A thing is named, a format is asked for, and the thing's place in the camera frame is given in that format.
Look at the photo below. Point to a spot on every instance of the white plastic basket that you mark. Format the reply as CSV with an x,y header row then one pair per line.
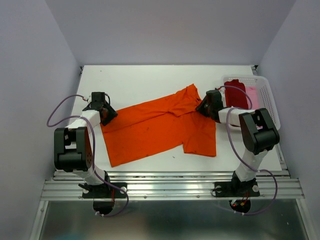
x,y
264,93

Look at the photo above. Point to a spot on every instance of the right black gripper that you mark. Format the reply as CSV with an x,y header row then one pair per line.
x,y
200,107

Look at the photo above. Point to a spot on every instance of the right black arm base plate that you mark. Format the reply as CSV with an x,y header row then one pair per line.
x,y
226,189

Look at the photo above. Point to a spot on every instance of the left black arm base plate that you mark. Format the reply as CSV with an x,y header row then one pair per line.
x,y
102,191

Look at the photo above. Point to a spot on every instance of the dark red rolled t-shirt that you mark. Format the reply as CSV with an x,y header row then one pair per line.
x,y
234,95

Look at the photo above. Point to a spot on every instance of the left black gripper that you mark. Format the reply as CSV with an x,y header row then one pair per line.
x,y
112,114

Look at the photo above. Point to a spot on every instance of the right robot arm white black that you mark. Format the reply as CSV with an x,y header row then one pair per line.
x,y
259,136

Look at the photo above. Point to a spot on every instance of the orange t-shirt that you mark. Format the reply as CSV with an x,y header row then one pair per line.
x,y
159,125

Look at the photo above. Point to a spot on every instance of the aluminium mounting rail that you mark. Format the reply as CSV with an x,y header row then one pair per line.
x,y
156,186

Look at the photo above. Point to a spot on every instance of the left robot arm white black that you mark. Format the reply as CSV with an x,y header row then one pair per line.
x,y
75,144

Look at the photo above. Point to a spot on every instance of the pink rolled t-shirt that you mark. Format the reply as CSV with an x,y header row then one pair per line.
x,y
253,95

